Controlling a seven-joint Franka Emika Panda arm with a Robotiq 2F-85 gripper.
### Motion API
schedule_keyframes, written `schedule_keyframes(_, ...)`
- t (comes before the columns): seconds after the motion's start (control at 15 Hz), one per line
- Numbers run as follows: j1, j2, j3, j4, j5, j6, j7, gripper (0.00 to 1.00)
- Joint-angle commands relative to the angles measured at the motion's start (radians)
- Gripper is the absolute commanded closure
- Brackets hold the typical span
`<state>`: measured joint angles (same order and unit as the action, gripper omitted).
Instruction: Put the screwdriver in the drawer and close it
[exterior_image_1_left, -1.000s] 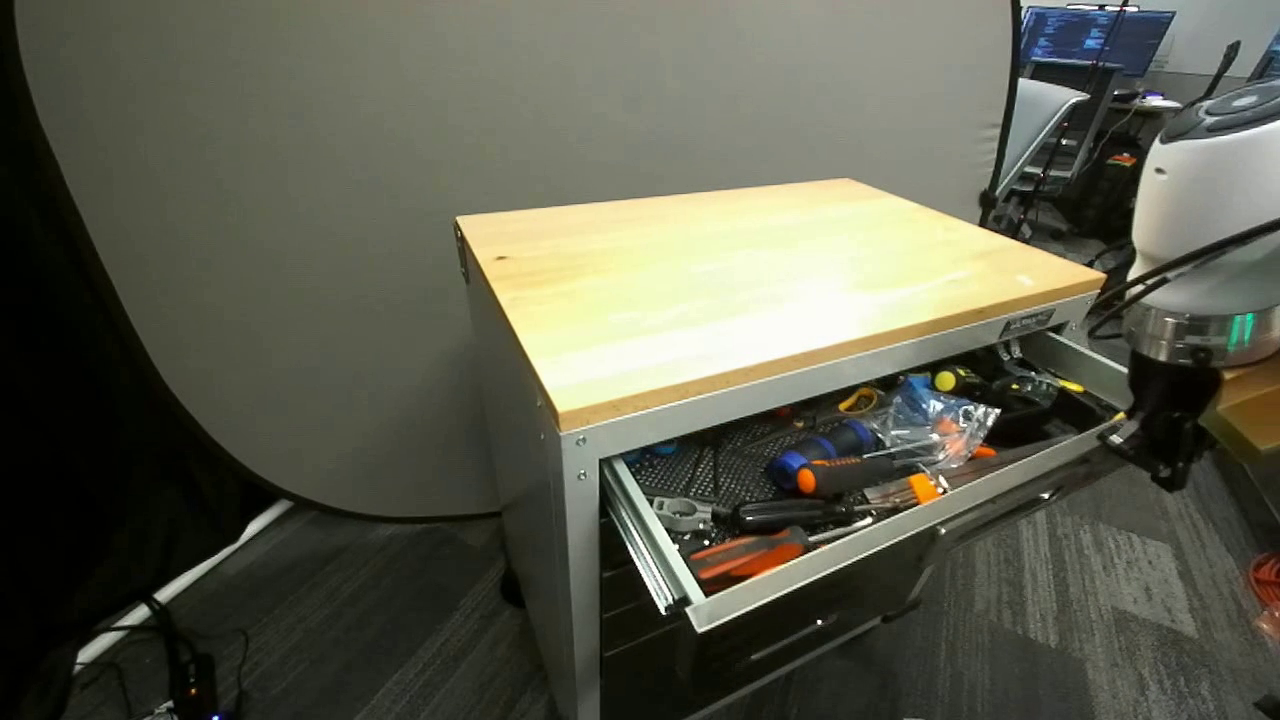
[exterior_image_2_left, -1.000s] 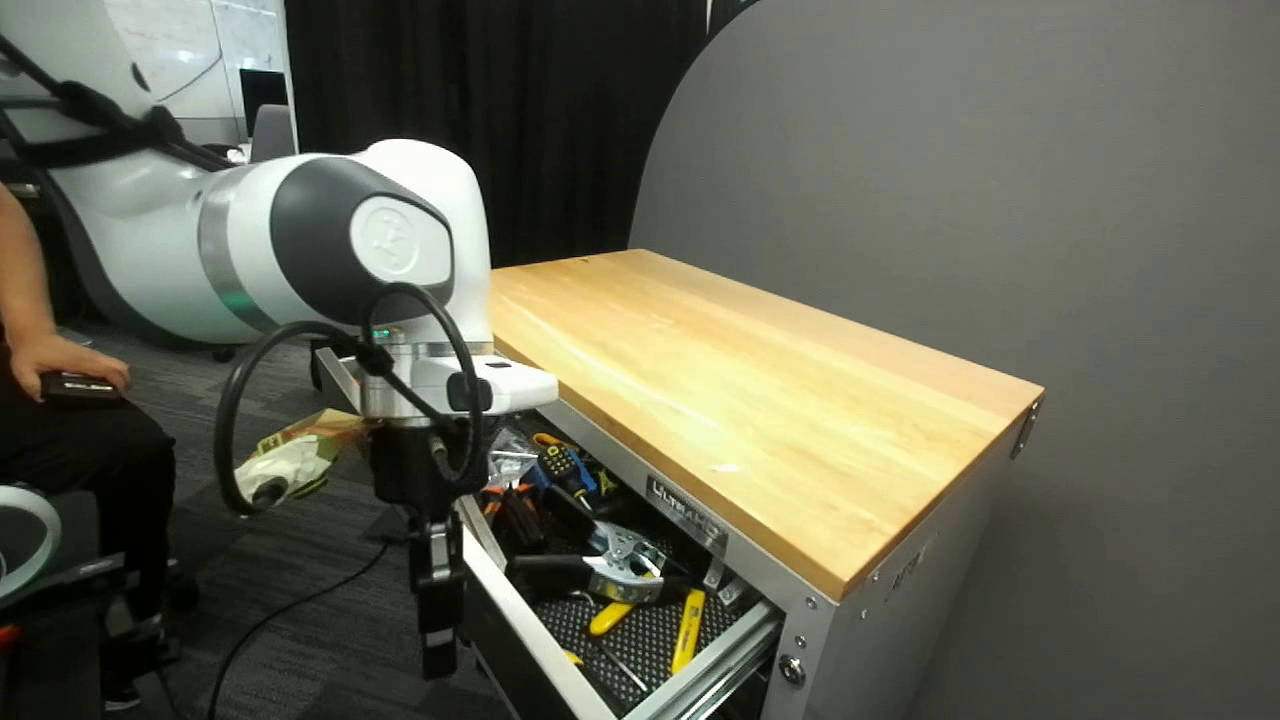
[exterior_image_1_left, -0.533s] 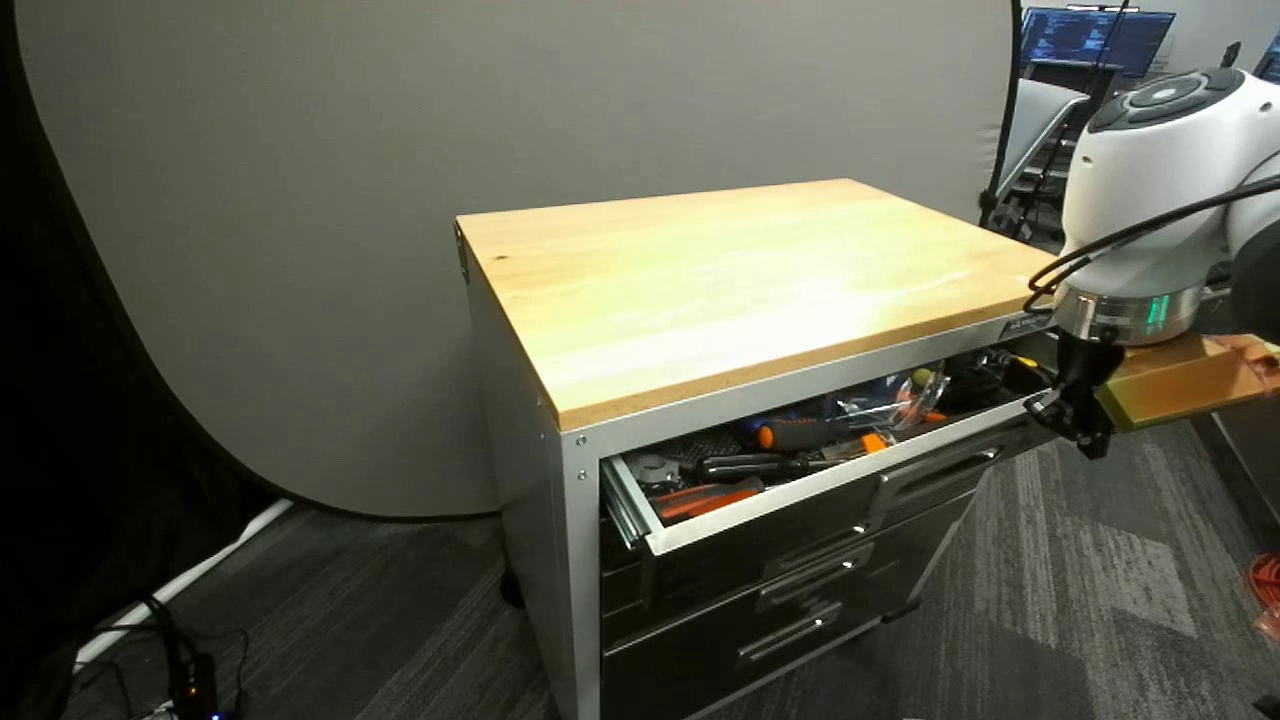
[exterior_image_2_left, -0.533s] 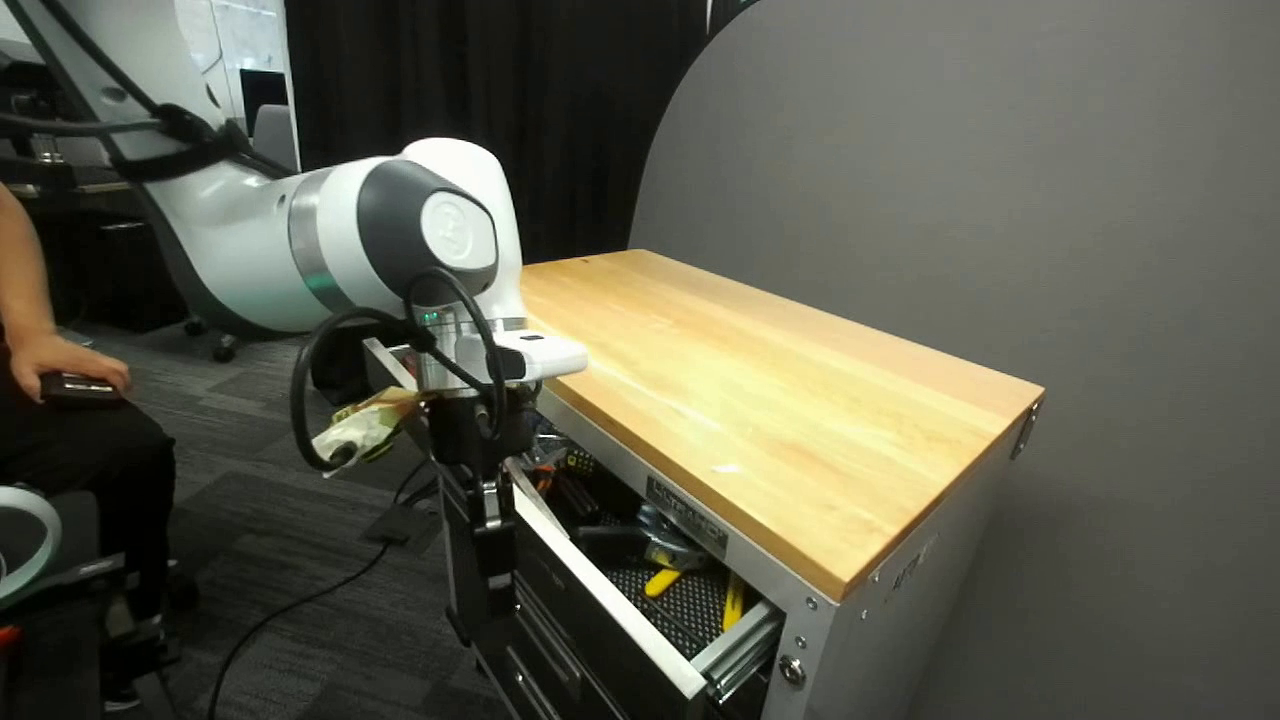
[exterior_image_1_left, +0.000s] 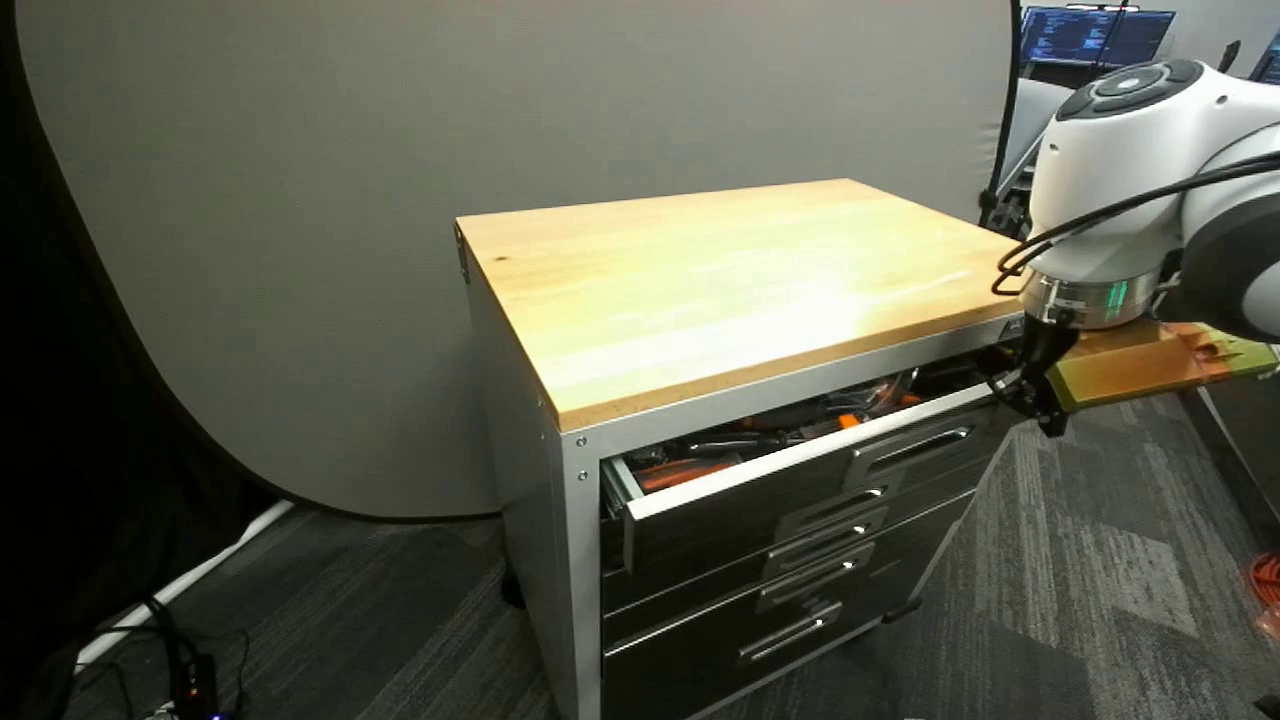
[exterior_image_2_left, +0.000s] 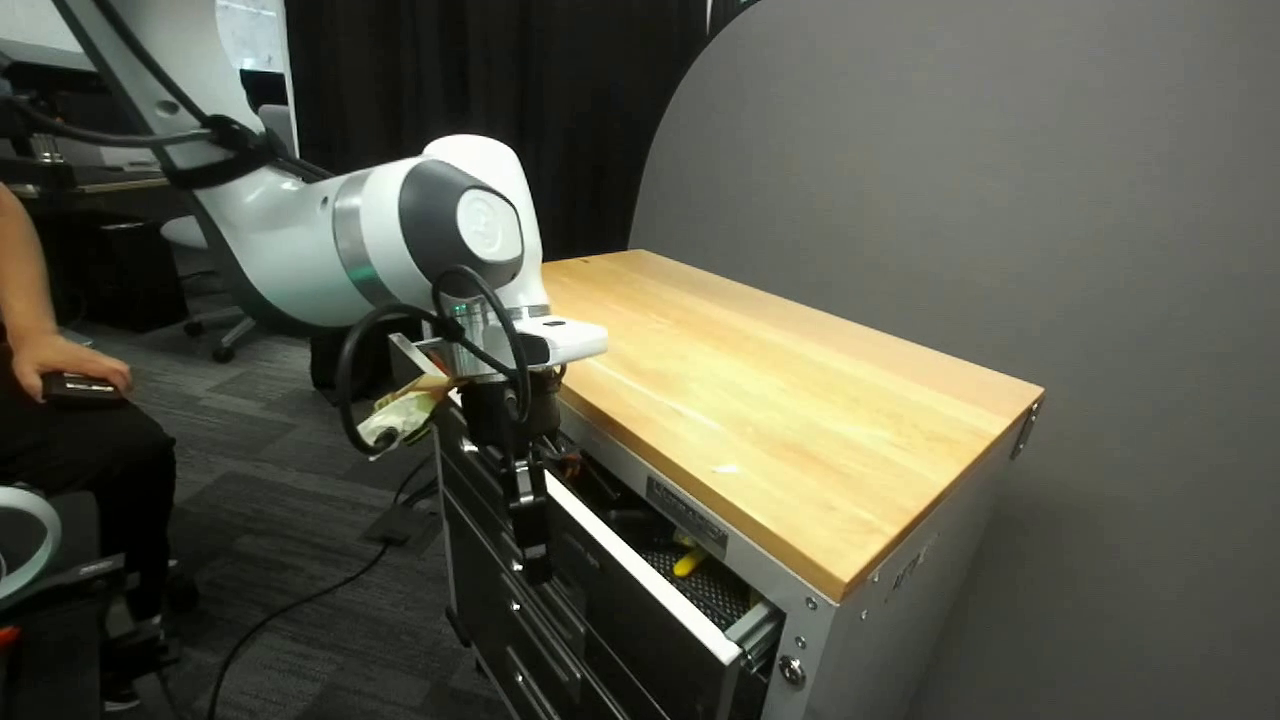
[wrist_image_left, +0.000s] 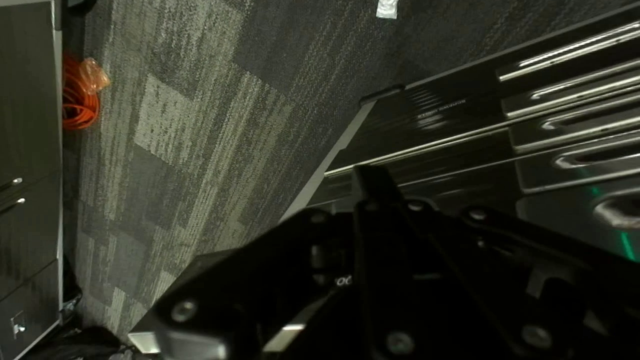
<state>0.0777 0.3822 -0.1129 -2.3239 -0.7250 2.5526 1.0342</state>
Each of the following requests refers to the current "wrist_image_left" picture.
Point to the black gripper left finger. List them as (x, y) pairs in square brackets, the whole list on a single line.
[(266, 292)]

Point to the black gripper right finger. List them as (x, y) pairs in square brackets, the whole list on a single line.
[(532, 301)]

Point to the dark drawer cabinet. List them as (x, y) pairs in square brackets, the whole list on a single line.
[(26, 233)]

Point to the black tool chest body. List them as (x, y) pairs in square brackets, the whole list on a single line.
[(427, 113)]

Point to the small white floor object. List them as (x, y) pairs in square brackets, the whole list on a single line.
[(387, 9)]

